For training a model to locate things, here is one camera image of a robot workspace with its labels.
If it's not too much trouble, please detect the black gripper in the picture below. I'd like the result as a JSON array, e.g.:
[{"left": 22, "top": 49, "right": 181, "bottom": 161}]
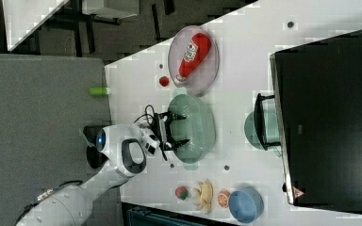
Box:
[{"left": 152, "top": 111, "right": 189, "bottom": 151}]

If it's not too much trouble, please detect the green plastic strainer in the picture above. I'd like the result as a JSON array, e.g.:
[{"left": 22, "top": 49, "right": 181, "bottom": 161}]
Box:
[{"left": 168, "top": 89, "right": 216, "bottom": 170}]

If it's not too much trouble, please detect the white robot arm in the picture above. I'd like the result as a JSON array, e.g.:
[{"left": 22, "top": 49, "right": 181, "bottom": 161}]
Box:
[{"left": 15, "top": 111, "right": 188, "bottom": 226}]

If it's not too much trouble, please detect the clear round plate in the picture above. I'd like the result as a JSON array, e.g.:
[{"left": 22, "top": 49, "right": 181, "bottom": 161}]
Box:
[{"left": 168, "top": 25, "right": 220, "bottom": 96}]

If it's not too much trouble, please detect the red green toy strawberry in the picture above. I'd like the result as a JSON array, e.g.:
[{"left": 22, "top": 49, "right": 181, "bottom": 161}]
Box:
[{"left": 174, "top": 186, "right": 189, "bottom": 201}]

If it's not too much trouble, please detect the toy peeled banana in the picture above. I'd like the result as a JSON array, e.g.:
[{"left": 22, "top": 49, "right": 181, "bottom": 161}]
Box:
[{"left": 192, "top": 180, "right": 213, "bottom": 215}]

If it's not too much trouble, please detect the toy orange slice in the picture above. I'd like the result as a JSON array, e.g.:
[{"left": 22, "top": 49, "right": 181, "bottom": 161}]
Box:
[{"left": 217, "top": 189, "right": 230, "bottom": 208}]

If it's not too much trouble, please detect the green cylinder marker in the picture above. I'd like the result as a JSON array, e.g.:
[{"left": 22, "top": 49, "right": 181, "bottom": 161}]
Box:
[{"left": 89, "top": 88, "right": 111, "bottom": 97}]

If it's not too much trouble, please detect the red plush ketchup bottle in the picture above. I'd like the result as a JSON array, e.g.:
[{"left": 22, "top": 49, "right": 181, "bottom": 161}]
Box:
[{"left": 176, "top": 33, "right": 211, "bottom": 82}]

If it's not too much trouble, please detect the green plastic cup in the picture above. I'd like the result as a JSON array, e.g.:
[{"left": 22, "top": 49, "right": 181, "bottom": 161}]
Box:
[{"left": 244, "top": 110, "right": 282, "bottom": 157}]

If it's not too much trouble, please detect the blue plastic bowl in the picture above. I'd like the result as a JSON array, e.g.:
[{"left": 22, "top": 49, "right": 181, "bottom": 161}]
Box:
[{"left": 228, "top": 187, "right": 264, "bottom": 223}]

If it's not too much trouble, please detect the black toaster oven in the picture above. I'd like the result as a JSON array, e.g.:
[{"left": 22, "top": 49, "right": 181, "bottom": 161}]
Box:
[{"left": 270, "top": 29, "right": 362, "bottom": 214}]

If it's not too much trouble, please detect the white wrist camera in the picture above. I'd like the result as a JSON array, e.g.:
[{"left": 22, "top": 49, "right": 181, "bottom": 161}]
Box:
[{"left": 141, "top": 128, "right": 160, "bottom": 156}]

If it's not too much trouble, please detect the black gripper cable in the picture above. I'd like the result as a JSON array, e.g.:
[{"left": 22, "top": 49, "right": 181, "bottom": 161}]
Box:
[{"left": 133, "top": 105, "right": 156, "bottom": 124}]

